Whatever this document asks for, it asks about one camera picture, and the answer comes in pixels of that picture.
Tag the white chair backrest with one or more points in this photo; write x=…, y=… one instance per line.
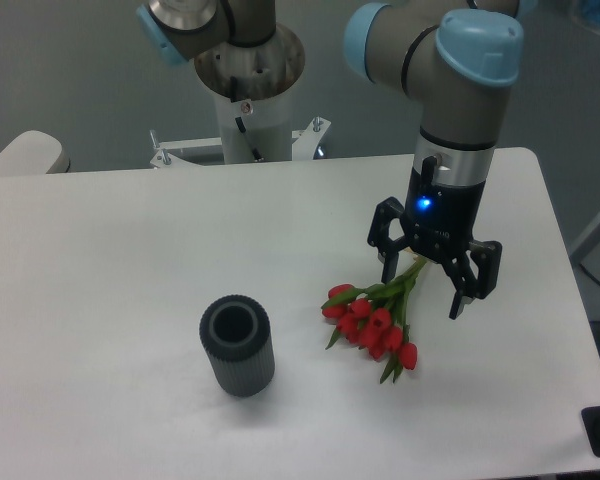
x=33, y=153

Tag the white furniture piece right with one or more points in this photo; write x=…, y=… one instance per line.
x=586, y=241

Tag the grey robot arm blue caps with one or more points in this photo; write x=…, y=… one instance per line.
x=458, y=59

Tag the red tulip bouquet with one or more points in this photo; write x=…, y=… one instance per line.
x=375, y=319

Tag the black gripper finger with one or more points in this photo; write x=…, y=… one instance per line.
x=389, y=249
x=473, y=272

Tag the dark grey ribbed vase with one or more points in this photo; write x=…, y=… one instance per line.
x=235, y=332

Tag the white pedestal base frame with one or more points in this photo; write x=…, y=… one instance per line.
x=305, y=144

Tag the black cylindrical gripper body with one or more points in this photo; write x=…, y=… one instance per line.
x=438, y=219

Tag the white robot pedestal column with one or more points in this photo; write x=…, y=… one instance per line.
x=252, y=88

